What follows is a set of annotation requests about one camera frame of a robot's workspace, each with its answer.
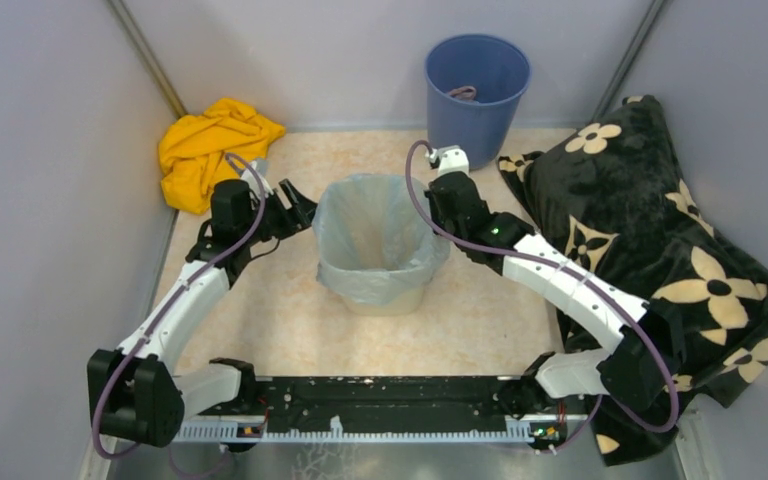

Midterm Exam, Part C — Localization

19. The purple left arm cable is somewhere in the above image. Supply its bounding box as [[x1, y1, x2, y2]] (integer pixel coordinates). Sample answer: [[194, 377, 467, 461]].
[[91, 152, 267, 480]]

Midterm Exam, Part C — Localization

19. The beige plastic trash bin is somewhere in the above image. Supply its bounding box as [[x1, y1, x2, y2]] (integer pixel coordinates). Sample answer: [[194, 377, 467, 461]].
[[341, 174, 424, 315]]

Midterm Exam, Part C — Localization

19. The blue plastic trash bin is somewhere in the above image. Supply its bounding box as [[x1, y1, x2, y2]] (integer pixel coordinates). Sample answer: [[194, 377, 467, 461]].
[[424, 34, 532, 170]]

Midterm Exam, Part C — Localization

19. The light blue trash bag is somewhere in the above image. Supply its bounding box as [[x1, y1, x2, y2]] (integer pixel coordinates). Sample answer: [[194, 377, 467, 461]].
[[312, 174, 450, 316]]

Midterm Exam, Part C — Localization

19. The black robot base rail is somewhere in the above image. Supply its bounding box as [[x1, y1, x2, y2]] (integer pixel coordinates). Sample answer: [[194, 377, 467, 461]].
[[97, 375, 589, 454]]

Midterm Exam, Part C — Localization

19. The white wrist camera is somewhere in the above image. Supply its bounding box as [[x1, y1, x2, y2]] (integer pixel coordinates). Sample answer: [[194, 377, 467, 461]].
[[425, 145, 470, 178], [240, 158, 272, 199]]

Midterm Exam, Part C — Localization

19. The black floral blanket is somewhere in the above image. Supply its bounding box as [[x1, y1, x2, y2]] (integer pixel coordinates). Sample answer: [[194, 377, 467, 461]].
[[496, 94, 768, 467]]

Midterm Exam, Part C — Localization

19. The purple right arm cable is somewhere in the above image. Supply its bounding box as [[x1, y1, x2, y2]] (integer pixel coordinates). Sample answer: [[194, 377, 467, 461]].
[[404, 140, 681, 456]]

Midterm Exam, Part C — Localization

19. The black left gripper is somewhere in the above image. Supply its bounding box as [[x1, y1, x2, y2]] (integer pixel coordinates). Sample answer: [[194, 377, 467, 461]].
[[240, 178, 330, 245]]

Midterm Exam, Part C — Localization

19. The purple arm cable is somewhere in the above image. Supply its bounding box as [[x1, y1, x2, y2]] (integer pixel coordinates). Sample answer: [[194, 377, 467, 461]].
[[404, 140, 681, 456], [91, 152, 267, 480]]

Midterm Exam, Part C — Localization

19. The yellow crumpled cloth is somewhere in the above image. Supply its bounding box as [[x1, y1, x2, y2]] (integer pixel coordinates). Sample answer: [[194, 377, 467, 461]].
[[157, 97, 286, 215]]

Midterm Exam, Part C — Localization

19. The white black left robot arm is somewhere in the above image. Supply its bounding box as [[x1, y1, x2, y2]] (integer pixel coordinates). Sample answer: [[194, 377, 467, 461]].
[[87, 180, 317, 447]]

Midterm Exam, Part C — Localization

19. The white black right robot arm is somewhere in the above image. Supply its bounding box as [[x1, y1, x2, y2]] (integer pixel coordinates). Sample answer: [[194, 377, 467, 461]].
[[425, 171, 685, 419]]

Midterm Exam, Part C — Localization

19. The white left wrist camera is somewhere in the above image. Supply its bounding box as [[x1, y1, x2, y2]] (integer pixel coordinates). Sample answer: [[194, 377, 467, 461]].
[[240, 158, 272, 199]]

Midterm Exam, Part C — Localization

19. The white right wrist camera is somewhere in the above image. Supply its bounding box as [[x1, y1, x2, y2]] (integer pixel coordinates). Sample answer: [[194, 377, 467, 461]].
[[425, 145, 470, 178]]

